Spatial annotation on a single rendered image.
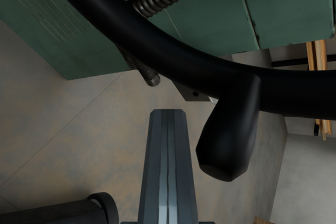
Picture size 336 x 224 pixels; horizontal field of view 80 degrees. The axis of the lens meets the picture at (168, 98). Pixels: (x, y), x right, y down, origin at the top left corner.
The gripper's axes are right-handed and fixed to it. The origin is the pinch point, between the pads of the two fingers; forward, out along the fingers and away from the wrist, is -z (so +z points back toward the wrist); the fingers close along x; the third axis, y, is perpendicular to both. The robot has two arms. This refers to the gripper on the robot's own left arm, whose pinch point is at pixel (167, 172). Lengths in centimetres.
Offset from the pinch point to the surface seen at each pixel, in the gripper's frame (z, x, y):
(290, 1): -21.4, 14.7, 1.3
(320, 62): -184, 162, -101
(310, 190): -130, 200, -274
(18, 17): -54, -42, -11
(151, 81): -22.2, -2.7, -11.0
